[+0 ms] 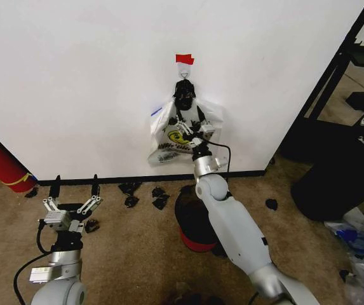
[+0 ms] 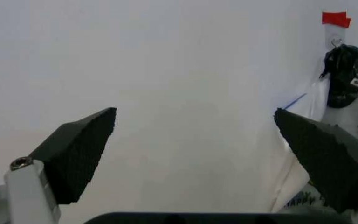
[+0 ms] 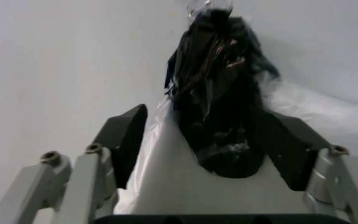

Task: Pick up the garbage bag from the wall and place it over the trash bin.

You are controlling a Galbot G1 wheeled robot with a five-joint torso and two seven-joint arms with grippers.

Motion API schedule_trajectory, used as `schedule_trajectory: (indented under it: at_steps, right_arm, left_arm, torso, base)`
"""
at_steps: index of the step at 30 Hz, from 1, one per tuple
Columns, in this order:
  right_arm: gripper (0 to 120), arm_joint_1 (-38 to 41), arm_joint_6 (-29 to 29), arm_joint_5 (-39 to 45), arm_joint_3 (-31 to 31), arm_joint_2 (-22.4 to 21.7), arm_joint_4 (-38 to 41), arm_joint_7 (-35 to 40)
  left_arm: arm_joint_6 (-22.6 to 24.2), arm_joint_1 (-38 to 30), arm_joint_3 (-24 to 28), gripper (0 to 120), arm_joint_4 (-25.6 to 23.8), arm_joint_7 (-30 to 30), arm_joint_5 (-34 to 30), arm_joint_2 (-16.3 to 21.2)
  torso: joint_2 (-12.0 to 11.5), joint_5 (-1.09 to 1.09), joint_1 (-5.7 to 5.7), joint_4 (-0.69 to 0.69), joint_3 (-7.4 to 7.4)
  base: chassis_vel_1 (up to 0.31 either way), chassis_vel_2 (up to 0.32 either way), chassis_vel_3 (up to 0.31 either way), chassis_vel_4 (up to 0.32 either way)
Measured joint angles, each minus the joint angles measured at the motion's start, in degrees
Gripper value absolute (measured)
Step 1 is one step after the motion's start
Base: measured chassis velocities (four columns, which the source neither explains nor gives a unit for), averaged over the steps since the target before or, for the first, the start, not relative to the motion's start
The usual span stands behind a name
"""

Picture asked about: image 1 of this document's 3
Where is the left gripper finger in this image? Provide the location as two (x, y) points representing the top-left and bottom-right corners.
(76, 173), (104, 215)
(43, 173), (62, 212)

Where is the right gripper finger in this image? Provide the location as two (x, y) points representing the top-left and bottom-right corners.
(196, 105), (209, 126)
(175, 106), (196, 139)

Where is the black garbage bag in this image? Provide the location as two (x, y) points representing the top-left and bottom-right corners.
(172, 79), (199, 111)

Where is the white printed plastic bag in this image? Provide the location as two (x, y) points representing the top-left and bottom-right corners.
(145, 97), (226, 166)

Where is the red trash bin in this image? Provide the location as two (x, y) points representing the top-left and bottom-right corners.
(173, 186), (221, 254)

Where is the large black bin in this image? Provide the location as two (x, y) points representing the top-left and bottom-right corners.
(290, 116), (364, 222)

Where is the black baseboard strip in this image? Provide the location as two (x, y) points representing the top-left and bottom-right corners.
(36, 169), (267, 187)

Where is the red tape strip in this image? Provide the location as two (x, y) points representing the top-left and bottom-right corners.
(175, 53), (196, 66)

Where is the black flat floor device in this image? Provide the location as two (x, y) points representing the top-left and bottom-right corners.
(346, 91), (364, 112)

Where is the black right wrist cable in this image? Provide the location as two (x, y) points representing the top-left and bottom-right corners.
(205, 140), (233, 173)

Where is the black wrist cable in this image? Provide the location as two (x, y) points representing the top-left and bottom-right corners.
(36, 220), (55, 255)
(205, 140), (233, 173)

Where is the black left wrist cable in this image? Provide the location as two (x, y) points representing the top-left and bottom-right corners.
(36, 220), (55, 255)

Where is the clear wall hook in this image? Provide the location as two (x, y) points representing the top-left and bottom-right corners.
(177, 63), (192, 81)

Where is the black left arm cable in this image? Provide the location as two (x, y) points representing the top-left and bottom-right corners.
(13, 253), (54, 304)

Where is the black metal rack frame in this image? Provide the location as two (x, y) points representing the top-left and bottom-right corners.
(275, 0), (364, 161)

